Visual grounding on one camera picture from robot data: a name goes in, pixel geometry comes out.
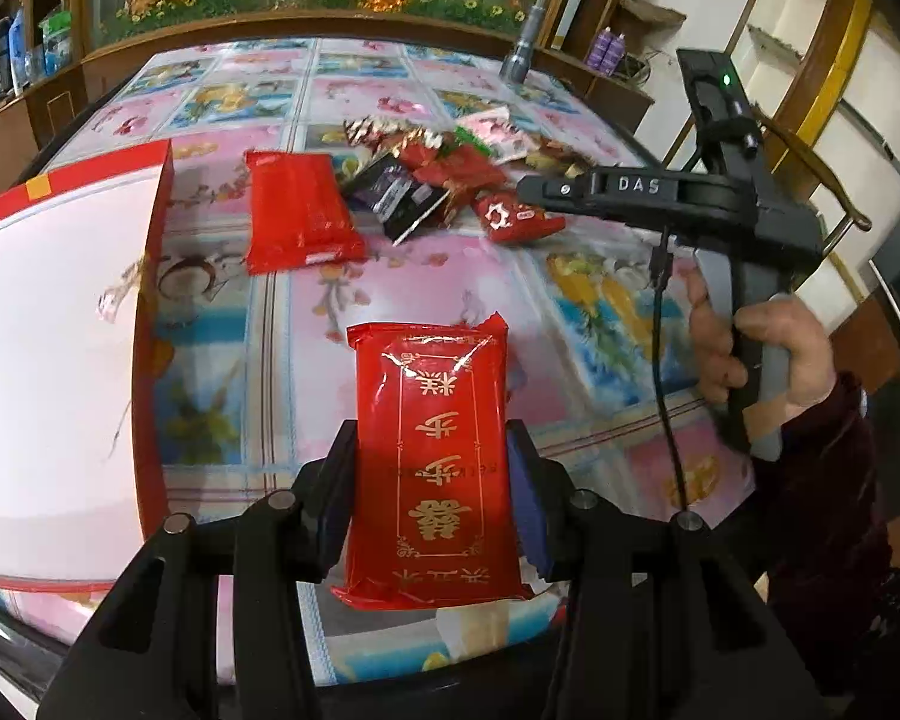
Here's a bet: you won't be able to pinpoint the large red cake packet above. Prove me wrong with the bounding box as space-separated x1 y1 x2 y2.
334 316 530 611

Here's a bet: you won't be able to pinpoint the person's right hand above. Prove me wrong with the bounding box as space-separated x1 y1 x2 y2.
685 270 837 442

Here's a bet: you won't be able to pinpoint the purple bottles on shelf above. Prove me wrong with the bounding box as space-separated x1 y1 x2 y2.
585 28 626 76

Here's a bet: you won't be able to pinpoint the red white-pattern snack packet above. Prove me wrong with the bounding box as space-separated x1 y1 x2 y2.
473 190 566 245

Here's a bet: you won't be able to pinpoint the pink snack packet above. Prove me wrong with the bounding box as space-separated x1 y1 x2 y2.
455 106 538 164

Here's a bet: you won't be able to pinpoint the metal flashlight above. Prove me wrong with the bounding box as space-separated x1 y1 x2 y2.
499 0 549 85

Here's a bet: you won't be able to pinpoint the red white snack packet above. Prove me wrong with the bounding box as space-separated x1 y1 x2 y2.
398 143 509 205

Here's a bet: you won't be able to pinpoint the green snack packet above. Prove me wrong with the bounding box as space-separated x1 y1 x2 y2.
453 127 494 158

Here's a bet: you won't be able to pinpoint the floral plastic tablecloth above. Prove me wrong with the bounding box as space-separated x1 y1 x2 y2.
0 35 767 688

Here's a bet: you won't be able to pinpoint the black snack packet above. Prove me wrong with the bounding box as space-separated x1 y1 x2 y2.
341 153 450 245

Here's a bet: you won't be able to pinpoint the red gift box white interior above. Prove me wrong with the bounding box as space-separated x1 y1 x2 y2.
0 140 173 593

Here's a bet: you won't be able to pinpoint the bottles on wooden counter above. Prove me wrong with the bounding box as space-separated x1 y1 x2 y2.
0 8 73 104

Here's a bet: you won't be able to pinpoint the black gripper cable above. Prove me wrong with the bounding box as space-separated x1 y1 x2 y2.
647 223 696 522

